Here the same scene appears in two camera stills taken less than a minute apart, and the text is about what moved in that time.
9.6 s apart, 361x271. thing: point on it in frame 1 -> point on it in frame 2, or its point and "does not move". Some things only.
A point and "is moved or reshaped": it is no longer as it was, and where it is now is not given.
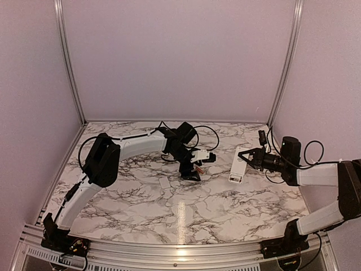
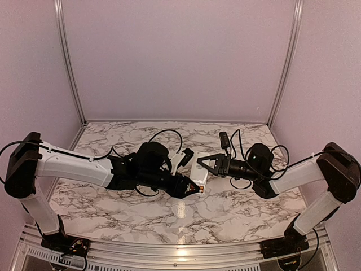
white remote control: x=239 y=167 is moved or reshaped
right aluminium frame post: x=286 y=81 does not move
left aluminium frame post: x=60 y=17 does not move
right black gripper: x=258 y=158 -> x=222 y=164
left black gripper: x=188 y=174 -> x=177 y=189
